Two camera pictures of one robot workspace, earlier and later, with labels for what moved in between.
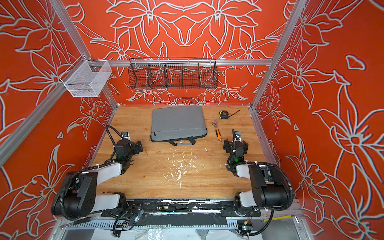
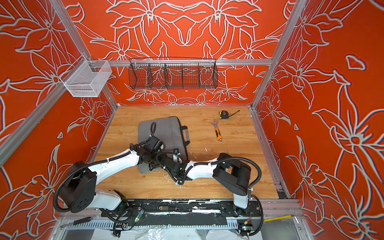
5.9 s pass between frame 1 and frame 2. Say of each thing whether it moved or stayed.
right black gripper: moved
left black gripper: moved
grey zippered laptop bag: moved
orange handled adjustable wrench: stayed
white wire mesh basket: stayed
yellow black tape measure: stayed
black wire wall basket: stayed
